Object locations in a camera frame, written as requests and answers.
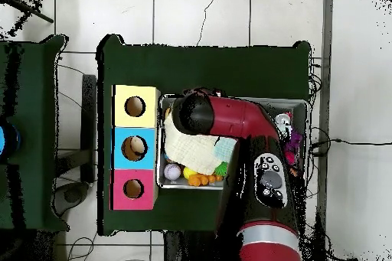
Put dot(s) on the cream waffle cloth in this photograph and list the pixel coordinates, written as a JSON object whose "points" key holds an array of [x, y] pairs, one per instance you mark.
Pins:
{"points": [[190, 150]]}

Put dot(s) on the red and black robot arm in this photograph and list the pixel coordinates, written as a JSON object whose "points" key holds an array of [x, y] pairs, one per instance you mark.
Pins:
{"points": [[232, 117]]}

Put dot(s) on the wooden box three round holes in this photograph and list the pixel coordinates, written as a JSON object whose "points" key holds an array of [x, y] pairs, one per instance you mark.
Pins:
{"points": [[122, 117]]}

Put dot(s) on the mint waffle cloth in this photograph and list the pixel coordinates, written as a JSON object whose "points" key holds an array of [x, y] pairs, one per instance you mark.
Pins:
{"points": [[225, 147]]}

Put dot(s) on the white toy baseball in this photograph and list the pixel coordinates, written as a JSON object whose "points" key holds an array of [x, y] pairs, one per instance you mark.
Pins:
{"points": [[172, 171]]}

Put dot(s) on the orange rubber toy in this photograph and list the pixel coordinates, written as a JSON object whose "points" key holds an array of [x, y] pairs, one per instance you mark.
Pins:
{"points": [[199, 180]]}

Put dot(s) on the dark green table cloth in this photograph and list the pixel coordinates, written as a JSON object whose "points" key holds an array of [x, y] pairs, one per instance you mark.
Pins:
{"points": [[202, 71], [30, 120]]}

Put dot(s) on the red and silver can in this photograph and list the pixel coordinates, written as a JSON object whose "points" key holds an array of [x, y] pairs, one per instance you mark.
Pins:
{"points": [[283, 120]]}

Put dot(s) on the purple spiky toy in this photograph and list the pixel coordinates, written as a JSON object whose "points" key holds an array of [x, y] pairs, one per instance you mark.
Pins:
{"points": [[294, 140]]}

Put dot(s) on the black upright panel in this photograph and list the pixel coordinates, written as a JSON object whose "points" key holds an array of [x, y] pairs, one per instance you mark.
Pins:
{"points": [[88, 126]]}

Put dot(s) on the grey floor foot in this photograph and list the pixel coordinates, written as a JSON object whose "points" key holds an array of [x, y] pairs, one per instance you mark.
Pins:
{"points": [[72, 195]]}

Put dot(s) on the blue round bowl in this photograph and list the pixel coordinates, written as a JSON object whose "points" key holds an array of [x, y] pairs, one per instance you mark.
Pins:
{"points": [[1, 141]]}

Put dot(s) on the dark tripod leg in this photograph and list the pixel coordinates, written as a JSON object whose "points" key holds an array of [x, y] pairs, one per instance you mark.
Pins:
{"points": [[30, 11]]}

